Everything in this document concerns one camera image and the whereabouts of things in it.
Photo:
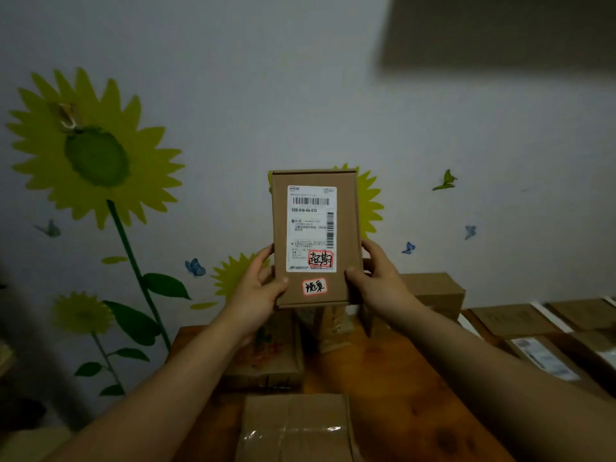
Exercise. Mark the person's left hand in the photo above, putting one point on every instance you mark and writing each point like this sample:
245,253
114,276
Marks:
248,303

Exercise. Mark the person's right hand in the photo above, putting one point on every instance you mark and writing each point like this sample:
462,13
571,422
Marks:
380,293

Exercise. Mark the person's right thumb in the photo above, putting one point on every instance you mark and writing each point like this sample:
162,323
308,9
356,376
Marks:
354,279

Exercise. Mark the person's left thumb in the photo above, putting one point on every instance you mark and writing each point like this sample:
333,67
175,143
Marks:
276,286

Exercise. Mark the labelled cardboard parcel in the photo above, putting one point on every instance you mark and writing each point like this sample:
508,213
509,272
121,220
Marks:
315,235

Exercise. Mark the person's left forearm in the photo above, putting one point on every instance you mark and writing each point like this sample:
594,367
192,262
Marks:
159,399

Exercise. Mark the person's right forearm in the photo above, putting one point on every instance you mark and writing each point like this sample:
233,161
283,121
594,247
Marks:
505,384

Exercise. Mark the small upright cardboard box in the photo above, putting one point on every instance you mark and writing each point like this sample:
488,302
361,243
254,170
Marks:
327,327

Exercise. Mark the cardboard box with orange print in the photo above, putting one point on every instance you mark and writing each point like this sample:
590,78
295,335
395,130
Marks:
272,356

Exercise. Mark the plain brown cardboard box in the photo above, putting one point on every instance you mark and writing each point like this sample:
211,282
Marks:
438,291

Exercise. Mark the cardboard box with clear tape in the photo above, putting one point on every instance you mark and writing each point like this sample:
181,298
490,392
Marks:
296,428

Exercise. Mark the flat brown cardboard box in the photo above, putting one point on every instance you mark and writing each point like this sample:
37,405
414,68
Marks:
584,312
512,319

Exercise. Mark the cardboard box with white label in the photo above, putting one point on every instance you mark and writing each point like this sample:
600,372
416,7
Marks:
546,358

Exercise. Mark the stemless sunflower wall decal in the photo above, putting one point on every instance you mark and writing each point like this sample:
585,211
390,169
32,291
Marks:
232,276

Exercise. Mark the half sunflower wall decal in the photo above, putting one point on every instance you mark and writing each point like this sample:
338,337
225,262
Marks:
369,204

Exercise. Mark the pale blue butterfly wall decal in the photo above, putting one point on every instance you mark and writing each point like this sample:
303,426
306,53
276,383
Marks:
470,231

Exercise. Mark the green butterfly wall decal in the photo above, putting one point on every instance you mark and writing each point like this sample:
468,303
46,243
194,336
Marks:
446,180

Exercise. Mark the small pale sunflower wall decal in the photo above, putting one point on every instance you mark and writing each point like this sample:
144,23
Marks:
82,315

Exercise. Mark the large sunflower wall decal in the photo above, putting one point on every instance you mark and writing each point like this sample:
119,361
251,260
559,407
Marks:
98,153

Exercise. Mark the grey butterfly wall decal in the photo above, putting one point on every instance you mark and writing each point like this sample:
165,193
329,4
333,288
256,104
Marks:
50,229

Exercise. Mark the clear wall hook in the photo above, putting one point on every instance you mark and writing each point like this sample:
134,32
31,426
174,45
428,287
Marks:
69,116

